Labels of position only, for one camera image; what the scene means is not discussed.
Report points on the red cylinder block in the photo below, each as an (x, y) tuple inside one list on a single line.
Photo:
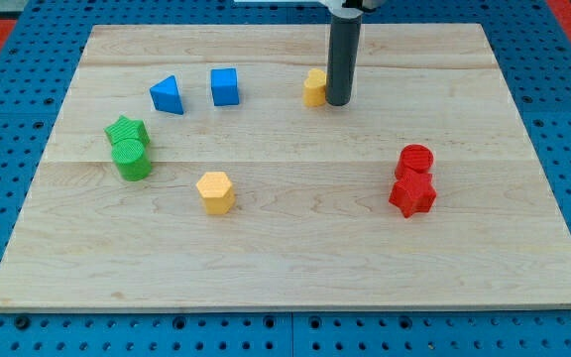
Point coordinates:
[(414, 157)]

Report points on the yellow heart block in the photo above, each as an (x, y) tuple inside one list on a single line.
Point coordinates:
[(314, 88)]

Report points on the green star block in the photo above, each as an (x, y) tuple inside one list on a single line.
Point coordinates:
[(125, 128)]

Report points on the wooden board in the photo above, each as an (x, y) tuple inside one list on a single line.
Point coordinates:
[(311, 228)]

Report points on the blue triangle block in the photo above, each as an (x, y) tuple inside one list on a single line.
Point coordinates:
[(166, 97)]

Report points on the blue cube block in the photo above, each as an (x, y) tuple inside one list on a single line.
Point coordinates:
[(224, 86)]

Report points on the yellow hexagon block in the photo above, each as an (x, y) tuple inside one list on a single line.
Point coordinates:
[(217, 193)]

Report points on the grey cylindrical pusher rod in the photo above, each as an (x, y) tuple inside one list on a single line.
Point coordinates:
[(342, 54)]

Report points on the green cylinder block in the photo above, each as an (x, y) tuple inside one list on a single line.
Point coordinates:
[(131, 159)]

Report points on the red star block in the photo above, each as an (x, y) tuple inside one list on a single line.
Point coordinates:
[(413, 193)]

